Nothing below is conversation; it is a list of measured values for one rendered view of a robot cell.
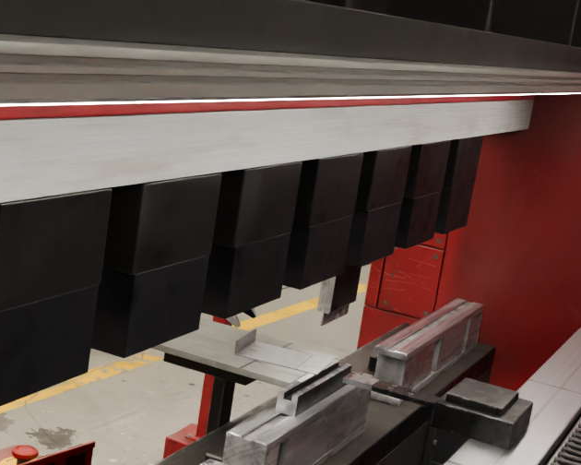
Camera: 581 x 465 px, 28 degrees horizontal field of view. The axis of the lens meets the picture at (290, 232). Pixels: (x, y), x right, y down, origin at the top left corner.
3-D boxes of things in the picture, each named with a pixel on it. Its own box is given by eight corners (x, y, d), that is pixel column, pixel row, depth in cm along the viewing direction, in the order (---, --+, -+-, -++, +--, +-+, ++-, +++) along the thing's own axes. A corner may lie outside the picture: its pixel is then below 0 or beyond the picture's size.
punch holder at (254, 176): (219, 280, 141) (239, 147, 138) (282, 297, 138) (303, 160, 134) (156, 301, 127) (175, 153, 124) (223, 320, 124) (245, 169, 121)
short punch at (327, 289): (340, 312, 173) (350, 250, 171) (353, 315, 172) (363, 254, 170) (314, 324, 164) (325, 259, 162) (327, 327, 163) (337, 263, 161)
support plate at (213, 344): (190, 320, 189) (190, 315, 188) (337, 362, 179) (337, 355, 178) (130, 342, 172) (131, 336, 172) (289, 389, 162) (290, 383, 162)
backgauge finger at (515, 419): (360, 377, 174) (365, 346, 173) (528, 426, 164) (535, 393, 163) (329, 397, 163) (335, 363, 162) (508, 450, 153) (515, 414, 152)
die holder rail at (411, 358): (449, 340, 245) (456, 297, 244) (476, 347, 243) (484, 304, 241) (365, 397, 200) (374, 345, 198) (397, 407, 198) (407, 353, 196)
